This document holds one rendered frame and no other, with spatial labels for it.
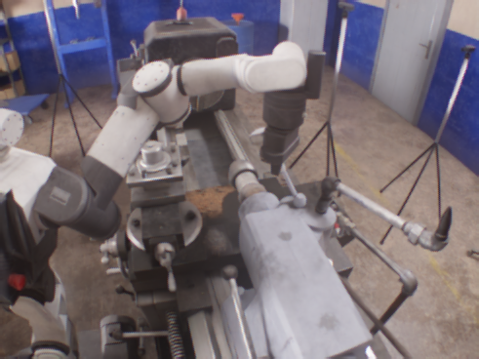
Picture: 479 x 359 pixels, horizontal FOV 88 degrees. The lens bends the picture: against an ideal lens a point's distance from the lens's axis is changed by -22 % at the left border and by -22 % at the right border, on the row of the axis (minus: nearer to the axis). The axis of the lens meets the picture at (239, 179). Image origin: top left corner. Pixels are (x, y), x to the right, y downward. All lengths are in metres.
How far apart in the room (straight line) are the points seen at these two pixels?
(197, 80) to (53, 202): 0.35
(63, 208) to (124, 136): 0.17
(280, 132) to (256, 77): 0.14
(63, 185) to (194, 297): 0.51
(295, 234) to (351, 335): 0.25
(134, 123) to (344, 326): 0.54
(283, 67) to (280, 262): 0.37
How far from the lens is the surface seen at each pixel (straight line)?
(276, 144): 0.63
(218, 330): 0.91
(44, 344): 1.22
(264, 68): 0.55
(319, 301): 0.59
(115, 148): 0.58
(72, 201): 0.55
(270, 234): 0.67
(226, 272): 0.64
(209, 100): 1.60
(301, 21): 5.02
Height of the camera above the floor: 1.66
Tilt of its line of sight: 39 degrees down
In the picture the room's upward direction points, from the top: 2 degrees clockwise
